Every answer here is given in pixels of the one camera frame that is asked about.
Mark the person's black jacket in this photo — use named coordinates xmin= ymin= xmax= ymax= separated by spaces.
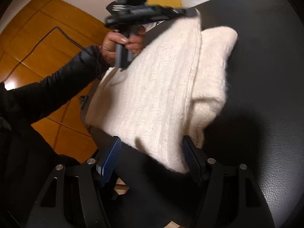
xmin=0 ymin=116 xmax=81 ymax=228

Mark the cream knit sweater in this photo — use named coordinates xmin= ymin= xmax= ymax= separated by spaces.
xmin=85 ymin=17 xmax=238 ymax=174

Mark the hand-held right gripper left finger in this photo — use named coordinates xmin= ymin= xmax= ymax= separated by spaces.
xmin=31 ymin=135 xmax=123 ymax=228

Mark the black cable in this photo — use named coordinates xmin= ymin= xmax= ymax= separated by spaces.
xmin=0 ymin=26 xmax=95 ymax=81

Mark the person's left forearm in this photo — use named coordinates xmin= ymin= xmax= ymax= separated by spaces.
xmin=0 ymin=45 xmax=110 ymax=130

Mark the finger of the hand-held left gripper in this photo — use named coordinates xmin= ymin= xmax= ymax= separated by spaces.
xmin=166 ymin=6 xmax=201 ymax=19

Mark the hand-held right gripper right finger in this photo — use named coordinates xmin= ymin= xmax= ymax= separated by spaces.
xmin=182 ymin=135 xmax=276 ymax=228

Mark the person's left hand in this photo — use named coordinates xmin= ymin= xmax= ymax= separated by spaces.
xmin=100 ymin=26 xmax=146 ymax=66

